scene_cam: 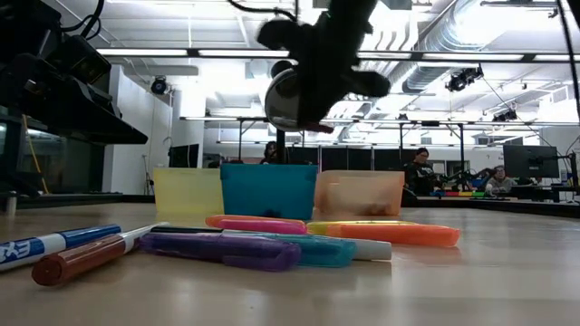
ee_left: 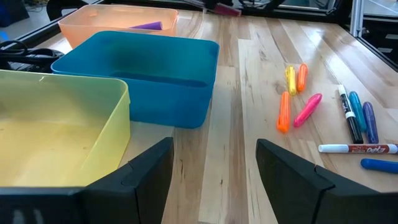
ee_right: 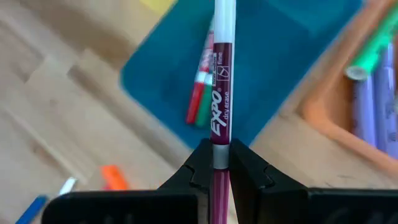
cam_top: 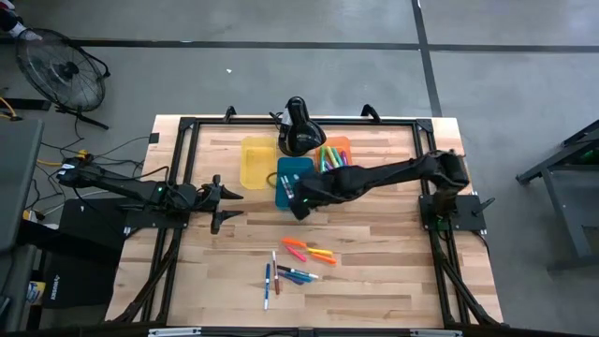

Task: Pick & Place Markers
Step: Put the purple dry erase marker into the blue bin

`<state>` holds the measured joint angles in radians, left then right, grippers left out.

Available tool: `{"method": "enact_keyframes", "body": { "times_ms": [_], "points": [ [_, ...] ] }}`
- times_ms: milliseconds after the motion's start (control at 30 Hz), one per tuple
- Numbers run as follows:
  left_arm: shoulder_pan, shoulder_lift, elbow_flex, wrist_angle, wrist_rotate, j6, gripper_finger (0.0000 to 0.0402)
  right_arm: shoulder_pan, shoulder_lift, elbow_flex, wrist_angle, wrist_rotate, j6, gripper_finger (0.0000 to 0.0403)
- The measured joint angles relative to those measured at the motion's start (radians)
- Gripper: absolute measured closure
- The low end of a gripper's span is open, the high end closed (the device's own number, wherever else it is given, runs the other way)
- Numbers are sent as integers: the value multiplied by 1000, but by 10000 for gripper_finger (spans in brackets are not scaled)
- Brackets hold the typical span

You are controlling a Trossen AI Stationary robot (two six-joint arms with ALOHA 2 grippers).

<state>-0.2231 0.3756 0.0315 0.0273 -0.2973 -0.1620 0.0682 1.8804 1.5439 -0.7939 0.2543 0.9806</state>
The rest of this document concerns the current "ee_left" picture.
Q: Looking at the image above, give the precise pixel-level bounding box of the blue plastic bin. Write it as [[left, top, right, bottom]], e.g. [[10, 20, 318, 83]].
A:
[[50, 30, 221, 130]]

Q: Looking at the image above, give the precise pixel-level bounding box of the purple thick highlighter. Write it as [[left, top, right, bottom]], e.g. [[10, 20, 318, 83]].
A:
[[129, 21, 164, 31]]

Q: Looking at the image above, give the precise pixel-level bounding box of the yellow gel highlighter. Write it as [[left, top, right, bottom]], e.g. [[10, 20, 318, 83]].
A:
[[285, 64, 297, 96]]

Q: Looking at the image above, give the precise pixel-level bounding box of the indigo gel highlighter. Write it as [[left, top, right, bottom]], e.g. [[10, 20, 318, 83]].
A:
[[362, 101, 380, 144]]

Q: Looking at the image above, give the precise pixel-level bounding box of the yellow plastic bin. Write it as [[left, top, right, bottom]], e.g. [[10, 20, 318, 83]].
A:
[[0, 68, 131, 188]]

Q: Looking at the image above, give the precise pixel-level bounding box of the short orange highlighter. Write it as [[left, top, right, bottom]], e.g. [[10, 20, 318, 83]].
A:
[[296, 63, 309, 93]]

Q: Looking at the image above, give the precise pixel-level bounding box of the black Expo marker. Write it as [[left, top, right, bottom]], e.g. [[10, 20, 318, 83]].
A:
[[337, 84, 364, 144]]

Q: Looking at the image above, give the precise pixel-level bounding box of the pink gel highlighter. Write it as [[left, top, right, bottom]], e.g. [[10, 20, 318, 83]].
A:
[[293, 93, 323, 128]]

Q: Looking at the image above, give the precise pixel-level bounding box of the orange plastic bin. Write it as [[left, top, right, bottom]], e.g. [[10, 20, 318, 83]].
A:
[[58, 3, 180, 49]]

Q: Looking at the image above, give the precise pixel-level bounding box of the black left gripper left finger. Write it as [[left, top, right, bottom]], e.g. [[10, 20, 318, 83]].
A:
[[81, 136, 175, 224]]

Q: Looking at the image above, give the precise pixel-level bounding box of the blue Expo marker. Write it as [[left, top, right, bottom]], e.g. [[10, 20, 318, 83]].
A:
[[360, 157, 398, 174]]

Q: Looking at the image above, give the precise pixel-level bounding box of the teal gel highlighter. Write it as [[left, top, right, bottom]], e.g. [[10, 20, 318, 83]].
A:
[[348, 90, 368, 133]]

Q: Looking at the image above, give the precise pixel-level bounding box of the long orange highlighter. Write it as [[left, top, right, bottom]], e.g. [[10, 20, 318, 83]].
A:
[[276, 90, 292, 134]]

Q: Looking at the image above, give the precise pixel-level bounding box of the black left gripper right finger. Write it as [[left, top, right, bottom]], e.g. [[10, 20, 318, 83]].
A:
[[254, 138, 398, 224]]

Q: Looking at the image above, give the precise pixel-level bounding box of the black table clamp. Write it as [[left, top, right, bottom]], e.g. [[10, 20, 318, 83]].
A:
[[46, 0, 88, 21]]

